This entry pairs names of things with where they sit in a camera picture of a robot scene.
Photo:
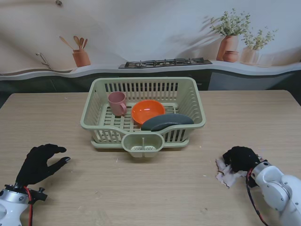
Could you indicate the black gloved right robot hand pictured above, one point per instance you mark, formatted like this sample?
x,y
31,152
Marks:
x,y
242,159

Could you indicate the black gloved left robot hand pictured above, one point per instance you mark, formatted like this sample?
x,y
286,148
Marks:
x,y
37,167

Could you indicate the pale pink wiping cloth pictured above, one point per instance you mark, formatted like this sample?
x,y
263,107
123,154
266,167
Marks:
x,y
228,176

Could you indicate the grey round plate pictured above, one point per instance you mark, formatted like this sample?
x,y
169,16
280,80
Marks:
x,y
164,121

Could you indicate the pink plastic mug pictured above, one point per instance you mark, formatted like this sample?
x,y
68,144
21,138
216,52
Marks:
x,y
116,103

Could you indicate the orange plastic bowl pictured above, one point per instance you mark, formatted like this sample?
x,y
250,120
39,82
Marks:
x,y
147,110

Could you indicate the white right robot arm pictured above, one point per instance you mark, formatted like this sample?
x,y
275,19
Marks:
x,y
275,186

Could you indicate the green cutlery holder cup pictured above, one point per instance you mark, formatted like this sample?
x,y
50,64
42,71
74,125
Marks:
x,y
141,153

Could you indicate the green plastic dish rack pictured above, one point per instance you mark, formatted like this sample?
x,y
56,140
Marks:
x,y
141,80

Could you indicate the printed kitchen backdrop banner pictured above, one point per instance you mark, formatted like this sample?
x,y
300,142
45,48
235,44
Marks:
x,y
141,35

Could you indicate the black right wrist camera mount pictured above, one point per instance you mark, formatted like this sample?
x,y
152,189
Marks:
x,y
252,182

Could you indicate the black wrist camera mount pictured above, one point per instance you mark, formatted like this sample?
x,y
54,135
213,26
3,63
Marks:
x,y
252,182
38,195

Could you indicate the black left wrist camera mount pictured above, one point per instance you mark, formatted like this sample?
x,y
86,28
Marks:
x,y
38,195

